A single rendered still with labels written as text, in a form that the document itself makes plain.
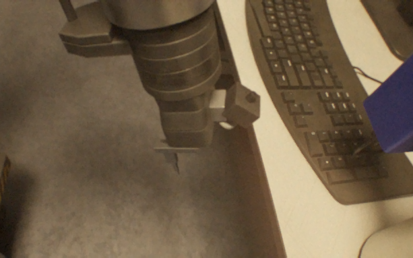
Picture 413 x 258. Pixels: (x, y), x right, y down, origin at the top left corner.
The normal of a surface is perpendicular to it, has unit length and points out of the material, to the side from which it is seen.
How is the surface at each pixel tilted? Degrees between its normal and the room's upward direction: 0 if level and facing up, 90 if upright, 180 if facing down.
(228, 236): 0
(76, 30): 25
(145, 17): 83
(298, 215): 0
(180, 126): 65
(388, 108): 90
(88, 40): 83
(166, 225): 0
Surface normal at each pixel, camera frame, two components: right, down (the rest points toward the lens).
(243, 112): -0.13, 0.76
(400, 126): -0.96, 0.02
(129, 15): -0.36, 0.75
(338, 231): 0.23, -0.50
